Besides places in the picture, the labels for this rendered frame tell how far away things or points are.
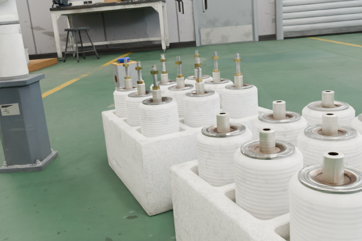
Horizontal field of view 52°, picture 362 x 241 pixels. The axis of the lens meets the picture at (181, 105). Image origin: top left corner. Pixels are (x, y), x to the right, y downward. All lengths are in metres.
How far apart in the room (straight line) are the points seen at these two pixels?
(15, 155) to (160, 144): 0.62
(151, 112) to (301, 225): 0.51
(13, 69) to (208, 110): 0.66
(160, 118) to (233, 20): 5.30
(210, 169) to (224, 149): 0.04
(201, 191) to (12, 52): 0.86
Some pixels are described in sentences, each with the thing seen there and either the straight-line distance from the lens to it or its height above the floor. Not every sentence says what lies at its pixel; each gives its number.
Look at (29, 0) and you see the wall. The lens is 6.70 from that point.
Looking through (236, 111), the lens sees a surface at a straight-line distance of 0.98.
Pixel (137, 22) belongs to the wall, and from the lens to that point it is 6.18.
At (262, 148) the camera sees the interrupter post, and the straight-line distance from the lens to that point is 0.53.
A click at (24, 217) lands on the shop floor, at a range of 1.03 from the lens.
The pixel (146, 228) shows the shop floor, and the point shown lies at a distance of 0.86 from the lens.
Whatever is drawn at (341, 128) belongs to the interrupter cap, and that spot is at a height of 0.25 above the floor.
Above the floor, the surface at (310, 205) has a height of 0.24.
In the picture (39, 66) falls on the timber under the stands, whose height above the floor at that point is 0.04.
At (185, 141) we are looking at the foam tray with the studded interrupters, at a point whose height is 0.16.
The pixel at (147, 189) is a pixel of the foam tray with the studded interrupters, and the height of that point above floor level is 0.07.
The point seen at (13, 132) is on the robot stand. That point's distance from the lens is 1.31.
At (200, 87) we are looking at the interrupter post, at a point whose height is 0.27.
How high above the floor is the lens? 0.44
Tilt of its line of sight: 13 degrees down
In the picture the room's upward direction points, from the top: 5 degrees counter-clockwise
